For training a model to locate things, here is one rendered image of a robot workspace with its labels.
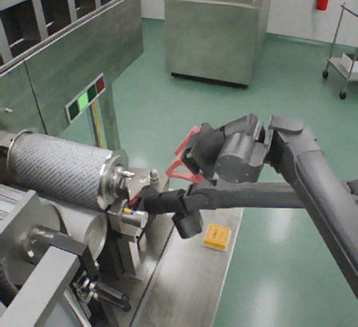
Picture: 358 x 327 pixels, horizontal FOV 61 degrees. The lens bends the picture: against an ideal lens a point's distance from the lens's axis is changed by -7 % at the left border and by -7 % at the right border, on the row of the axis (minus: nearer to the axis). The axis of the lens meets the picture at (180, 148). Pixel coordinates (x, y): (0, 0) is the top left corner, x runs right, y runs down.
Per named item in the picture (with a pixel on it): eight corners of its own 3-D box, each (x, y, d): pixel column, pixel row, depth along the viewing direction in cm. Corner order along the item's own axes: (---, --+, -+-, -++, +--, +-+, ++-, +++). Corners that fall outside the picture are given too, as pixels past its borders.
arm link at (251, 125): (272, 129, 57) (256, 105, 55) (267, 153, 52) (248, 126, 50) (240, 143, 61) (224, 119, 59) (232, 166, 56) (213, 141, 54)
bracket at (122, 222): (144, 283, 91) (133, 219, 71) (124, 276, 92) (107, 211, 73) (150, 269, 94) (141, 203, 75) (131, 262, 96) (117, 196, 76)
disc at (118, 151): (102, 224, 72) (94, 172, 64) (100, 223, 72) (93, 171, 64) (130, 185, 84) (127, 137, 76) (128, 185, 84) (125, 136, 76)
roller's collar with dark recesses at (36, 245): (59, 281, 49) (48, 261, 45) (29, 269, 51) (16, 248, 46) (79, 250, 54) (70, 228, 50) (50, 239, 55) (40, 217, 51)
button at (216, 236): (224, 249, 99) (225, 245, 98) (203, 244, 101) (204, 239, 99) (229, 232, 104) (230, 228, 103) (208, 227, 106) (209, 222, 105)
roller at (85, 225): (88, 274, 70) (75, 245, 62) (1, 240, 76) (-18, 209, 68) (111, 233, 79) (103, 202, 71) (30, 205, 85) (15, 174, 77)
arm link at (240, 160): (292, 160, 57) (304, 120, 52) (285, 205, 49) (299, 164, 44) (229, 145, 61) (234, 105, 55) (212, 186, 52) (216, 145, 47)
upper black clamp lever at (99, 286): (125, 306, 42) (127, 304, 41) (92, 289, 42) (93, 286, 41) (129, 297, 43) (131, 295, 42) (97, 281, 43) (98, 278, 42)
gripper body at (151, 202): (158, 200, 92) (180, 197, 88) (145, 228, 84) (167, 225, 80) (146, 184, 89) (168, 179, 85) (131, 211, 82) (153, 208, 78)
